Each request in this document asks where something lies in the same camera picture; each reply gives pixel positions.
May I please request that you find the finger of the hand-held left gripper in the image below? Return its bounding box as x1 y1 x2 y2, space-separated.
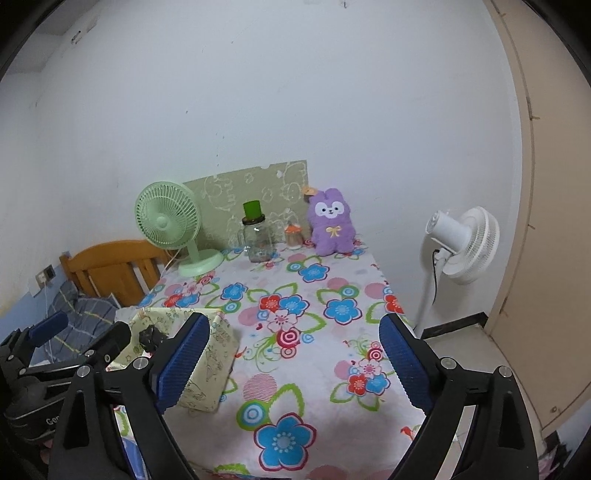
78 321 132 371
0 311 70 367

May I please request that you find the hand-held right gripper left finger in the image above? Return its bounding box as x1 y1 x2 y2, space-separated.
48 312 211 480

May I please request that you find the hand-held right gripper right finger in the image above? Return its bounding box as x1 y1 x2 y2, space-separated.
379 313 541 480

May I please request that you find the black cloth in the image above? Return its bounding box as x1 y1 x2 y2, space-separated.
139 325 166 354

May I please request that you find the yellow printed fabric storage box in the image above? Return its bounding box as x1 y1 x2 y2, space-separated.
106 307 240 414

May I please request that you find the grey plaid pillow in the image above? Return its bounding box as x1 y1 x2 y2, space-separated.
44 281 123 365

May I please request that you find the wooden bed headboard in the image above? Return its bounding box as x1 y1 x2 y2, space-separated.
59 239 174 308

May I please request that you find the floral tablecloth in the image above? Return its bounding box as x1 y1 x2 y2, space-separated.
111 240 428 480

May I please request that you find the green desk fan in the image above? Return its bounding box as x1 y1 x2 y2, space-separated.
135 181 225 278

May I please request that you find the glass jar with green lid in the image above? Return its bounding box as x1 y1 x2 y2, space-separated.
237 200 274 264

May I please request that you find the white standing fan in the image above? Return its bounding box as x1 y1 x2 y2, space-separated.
418 207 501 333

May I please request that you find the purple plush bunny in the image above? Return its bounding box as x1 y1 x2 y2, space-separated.
301 185 357 257

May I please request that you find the green patterned board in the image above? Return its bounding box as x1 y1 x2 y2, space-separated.
184 160 309 250

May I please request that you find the beige door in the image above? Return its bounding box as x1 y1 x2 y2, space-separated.
482 0 591 435

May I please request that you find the black fan cable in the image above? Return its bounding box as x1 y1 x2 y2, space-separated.
431 249 444 305

